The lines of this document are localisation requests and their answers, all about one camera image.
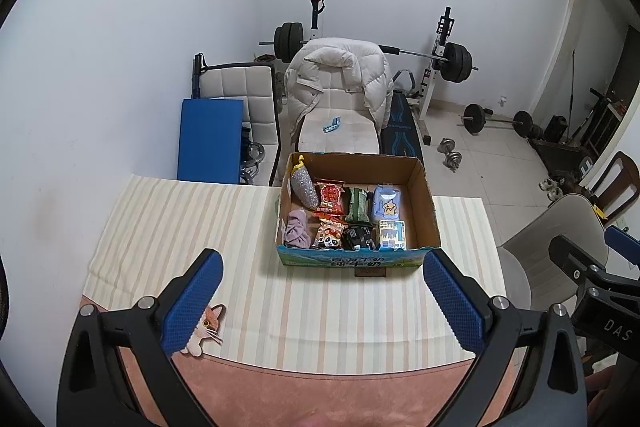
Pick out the black racked barbell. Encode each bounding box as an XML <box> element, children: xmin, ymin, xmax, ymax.
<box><xmin>259</xmin><ymin>23</ymin><xmax>479</xmax><ymax>84</ymax></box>

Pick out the cardboard box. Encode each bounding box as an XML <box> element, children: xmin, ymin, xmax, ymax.
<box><xmin>276</xmin><ymin>152</ymin><xmax>442</xmax><ymax>279</ymax></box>

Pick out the purple scrunchie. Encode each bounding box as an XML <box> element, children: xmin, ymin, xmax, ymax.
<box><xmin>282</xmin><ymin>208</ymin><xmax>321</xmax><ymax>250</ymax></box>

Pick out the white upholstered chair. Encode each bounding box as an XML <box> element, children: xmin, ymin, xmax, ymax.
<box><xmin>295</xmin><ymin>107</ymin><xmax>383</xmax><ymax>155</ymax></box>

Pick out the white barbell rack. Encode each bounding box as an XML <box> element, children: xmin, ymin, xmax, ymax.
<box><xmin>307</xmin><ymin>0</ymin><xmax>453</xmax><ymax>145</ymax></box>

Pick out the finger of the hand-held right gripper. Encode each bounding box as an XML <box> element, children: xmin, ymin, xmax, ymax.
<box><xmin>604</xmin><ymin>226</ymin><xmax>640</xmax><ymax>265</ymax></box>
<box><xmin>548</xmin><ymin>234</ymin><xmax>608</xmax><ymax>283</ymax></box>

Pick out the orange panda snack packet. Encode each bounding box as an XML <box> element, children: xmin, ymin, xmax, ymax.
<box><xmin>312</xmin><ymin>218</ymin><xmax>349</xmax><ymax>251</ymax></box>

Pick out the blue tissue pack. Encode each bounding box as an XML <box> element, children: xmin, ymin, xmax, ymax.
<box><xmin>371</xmin><ymin>184</ymin><xmax>404</xmax><ymax>222</ymax></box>

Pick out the small white blue box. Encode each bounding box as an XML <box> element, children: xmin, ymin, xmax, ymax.
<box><xmin>376</xmin><ymin>219</ymin><xmax>407</xmax><ymax>251</ymax></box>

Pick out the grey shell chair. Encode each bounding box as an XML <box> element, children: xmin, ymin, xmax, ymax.
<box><xmin>495</xmin><ymin>194</ymin><xmax>608</xmax><ymax>313</ymax></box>

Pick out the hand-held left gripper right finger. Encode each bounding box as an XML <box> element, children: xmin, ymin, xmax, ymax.
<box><xmin>422</xmin><ymin>249</ymin><xmax>587</xmax><ymax>427</ymax></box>

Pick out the black leaning pole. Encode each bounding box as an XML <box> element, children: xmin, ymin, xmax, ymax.
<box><xmin>565</xmin><ymin>49</ymin><xmax>576</xmax><ymax>142</ymax></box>

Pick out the white quilted chair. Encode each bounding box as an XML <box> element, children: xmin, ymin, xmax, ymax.
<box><xmin>192</xmin><ymin>53</ymin><xmax>281</xmax><ymax>185</ymax></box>

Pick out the black weight bench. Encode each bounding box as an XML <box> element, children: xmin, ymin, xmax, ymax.
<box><xmin>380</xmin><ymin>69</ymin><xmax>426</xmax><ymax>158</ymax></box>

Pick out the black speaker box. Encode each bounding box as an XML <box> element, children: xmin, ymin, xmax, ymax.
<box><xmin>543</xmin><ymin>114</ymin><xmax>568</xmax><ymax>142</ymax></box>

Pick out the blue folded mat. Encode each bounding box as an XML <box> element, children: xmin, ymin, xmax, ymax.
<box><xmin>176</xmin><ymin>98</ymin><xmax>245</xmax><ymax>182</ymax></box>

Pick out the dark wooden low table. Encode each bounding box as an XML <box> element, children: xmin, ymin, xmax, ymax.
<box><xmin>530</xmin><ymin>137</ymin><xmax>596</xmax><ymax>188</ymax></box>

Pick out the short black barbell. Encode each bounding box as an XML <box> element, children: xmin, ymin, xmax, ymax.
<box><xmin>459</xmin><ymin>103</ymin><xmax>543</xmax><ymax>138</ymax></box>

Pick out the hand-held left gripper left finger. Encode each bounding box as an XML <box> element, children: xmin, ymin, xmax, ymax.
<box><xmin>56</xmin><ymin>249</ymin><xmax>224</xmax><ymax>427</ymax></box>

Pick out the person's right hand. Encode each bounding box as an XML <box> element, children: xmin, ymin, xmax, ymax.
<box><xmin>584</xmin><ymin>364</ymin><xmax>623</xmax><ymax>403</ymax></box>

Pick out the red snack packet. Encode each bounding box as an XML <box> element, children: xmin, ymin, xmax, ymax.
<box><xmin>315</xmin><ymin>181</ymin><xmax>349</xmax><ymax>216</ymax></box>

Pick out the striped pink cat tablecloth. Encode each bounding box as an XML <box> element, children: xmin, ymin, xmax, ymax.
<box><xmin>80</xmin><ymin>173</ymin><xmax>531</xmax><ymax>427</ymax></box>

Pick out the white puffer jacket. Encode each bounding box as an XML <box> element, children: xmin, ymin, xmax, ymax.
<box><xmin>283</xmin><ymin>38</ymin><xmax>396</xmax><ymax>140</ymax></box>

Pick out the dark wooden chair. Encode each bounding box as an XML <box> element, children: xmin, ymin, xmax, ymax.
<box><xmin>585</xmin><ymin>151</ymin><xmax>640</xmax><ymax>228</ymax></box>

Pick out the black packet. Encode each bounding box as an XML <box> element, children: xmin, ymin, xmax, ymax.
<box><xmin>342</xmin><ymin>223</ymin><xmax>378</xmax><ymax>252</ymax></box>

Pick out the green packet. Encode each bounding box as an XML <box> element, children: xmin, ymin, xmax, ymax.
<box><xmin>346</xmin><ymin>187</ymin><xmax>373</xmax><ymax>225</ymax></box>

